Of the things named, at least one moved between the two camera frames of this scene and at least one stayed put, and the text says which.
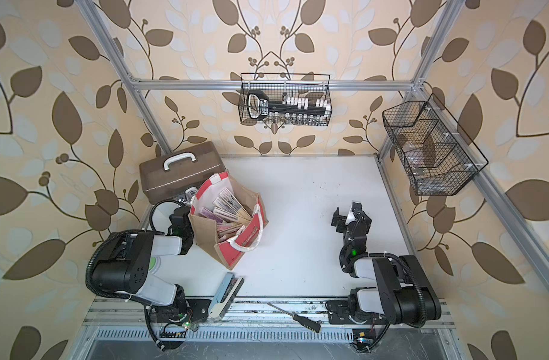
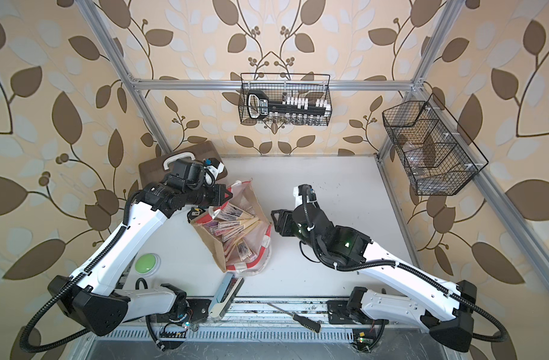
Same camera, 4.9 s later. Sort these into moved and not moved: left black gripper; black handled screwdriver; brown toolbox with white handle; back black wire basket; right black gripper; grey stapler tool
Moved: left black gripper; right black gripper
Not moved: grey stapler tool; brown toolbox with white handle; back black wire basket; black handled screwdriver
